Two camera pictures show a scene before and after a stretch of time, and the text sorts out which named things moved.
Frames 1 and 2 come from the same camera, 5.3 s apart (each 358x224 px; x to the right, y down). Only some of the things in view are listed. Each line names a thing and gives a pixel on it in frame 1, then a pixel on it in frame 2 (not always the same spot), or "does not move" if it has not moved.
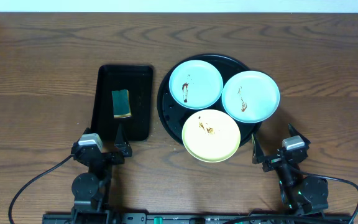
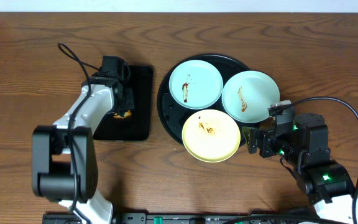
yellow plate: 211,135 does not move
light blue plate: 196,84 does not move
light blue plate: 250,96 does not move
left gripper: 105,156 → 127,101
